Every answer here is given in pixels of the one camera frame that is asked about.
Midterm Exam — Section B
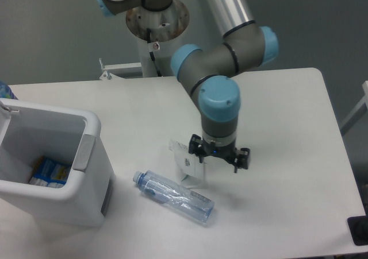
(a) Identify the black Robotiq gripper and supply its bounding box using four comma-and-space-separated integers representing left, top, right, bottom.
188, 134, 250, 173

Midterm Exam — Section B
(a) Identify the white paper carton trash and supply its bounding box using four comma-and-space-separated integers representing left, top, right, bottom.
168, 140, 207, 189

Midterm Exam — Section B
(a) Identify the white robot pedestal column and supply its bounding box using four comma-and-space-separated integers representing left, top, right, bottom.
126, 0, 190, 78

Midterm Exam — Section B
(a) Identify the blue patterned object at left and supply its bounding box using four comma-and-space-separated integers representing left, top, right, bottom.
0, 81, 18, 100

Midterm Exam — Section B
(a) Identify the white frame at right edge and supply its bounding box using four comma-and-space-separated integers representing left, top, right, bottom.
340, 81, 367, 136

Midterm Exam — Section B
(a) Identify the white plastic trash can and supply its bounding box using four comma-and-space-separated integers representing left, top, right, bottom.
1, 98, 115, 226

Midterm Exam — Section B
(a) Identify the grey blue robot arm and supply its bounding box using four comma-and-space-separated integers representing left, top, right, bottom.
97, 0, 279, 170

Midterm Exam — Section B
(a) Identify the black cable on pedestal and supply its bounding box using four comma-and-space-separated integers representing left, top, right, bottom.
145, 28, 162, 78

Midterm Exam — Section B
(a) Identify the white pedestal base frame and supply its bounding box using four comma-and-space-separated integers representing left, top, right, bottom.
99, 58, 143, 80

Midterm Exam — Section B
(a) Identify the blue packaging in bin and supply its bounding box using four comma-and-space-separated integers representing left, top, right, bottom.
29, 156, 71, 188

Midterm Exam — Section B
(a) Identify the clear crushed plastic bottle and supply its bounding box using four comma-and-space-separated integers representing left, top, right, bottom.
133, 171, 214, 223

